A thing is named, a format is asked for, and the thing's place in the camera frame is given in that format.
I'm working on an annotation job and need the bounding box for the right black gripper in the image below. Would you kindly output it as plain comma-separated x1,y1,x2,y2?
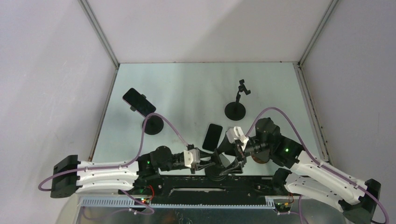
213,132,272,175

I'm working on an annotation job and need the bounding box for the teal blue phone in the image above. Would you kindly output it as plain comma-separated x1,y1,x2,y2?
202,123,223,152

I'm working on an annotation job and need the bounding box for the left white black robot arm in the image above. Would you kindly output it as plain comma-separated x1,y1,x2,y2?
50,145,215,198

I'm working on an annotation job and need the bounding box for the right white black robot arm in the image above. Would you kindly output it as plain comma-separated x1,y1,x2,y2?
215,118,381,224

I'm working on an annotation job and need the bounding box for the brown base phone stand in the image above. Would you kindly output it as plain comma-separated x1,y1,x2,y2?
251,151,270,164

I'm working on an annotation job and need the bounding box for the left small circuit board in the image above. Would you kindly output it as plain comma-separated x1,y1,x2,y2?
134,198,150,206

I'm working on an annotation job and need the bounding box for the small circuit board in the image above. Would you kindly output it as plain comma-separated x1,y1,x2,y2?
134,198,150,206
275,203,293,215

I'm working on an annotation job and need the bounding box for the right small circuit board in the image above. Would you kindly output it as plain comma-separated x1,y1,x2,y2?
275,203,293,215

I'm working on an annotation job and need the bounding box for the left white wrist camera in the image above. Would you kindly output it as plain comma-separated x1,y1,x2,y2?
182,144,200,170

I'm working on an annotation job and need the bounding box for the black front mounting rail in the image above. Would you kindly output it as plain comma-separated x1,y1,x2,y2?
128,175,299,206

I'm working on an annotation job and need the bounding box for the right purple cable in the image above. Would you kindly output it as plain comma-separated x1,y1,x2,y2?
246,107,390,224

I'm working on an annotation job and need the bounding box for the purple cable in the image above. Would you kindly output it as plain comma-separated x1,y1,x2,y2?
37,112,196,216
246,107,390,224

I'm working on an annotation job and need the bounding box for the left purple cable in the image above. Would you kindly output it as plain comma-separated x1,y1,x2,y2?
37,112,196,216

